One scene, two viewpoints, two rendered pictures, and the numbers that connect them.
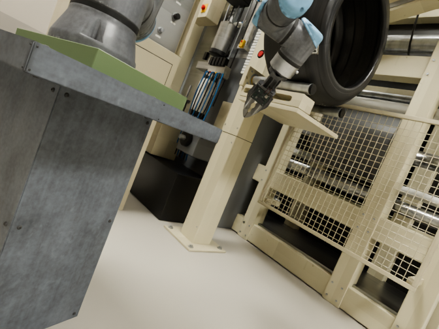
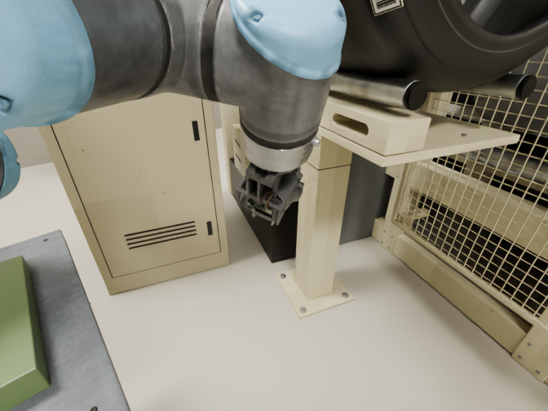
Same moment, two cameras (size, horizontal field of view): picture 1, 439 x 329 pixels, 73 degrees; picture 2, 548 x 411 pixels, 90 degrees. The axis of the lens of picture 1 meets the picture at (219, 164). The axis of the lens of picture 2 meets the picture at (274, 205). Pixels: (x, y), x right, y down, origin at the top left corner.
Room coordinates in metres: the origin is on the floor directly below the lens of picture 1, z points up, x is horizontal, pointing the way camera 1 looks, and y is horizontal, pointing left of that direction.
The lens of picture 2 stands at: (0.71, -0.19, 0.97)
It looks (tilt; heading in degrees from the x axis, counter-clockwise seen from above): 30 degrees down; 21
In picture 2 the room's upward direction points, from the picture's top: straight up
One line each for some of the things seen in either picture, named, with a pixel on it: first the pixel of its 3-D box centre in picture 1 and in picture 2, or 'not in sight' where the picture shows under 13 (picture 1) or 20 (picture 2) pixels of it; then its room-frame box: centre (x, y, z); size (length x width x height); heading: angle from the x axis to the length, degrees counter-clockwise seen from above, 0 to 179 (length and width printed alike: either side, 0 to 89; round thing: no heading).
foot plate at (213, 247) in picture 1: (195, 237); (312, 285); (1.63, -0.03, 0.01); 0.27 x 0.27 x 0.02; 43
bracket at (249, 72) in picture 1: (269, 91); not in sight; (1.59, -0.10, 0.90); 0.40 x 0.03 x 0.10; 133
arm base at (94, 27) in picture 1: (99, 36); not in sight; (0.69, 0.36, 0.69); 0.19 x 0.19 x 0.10
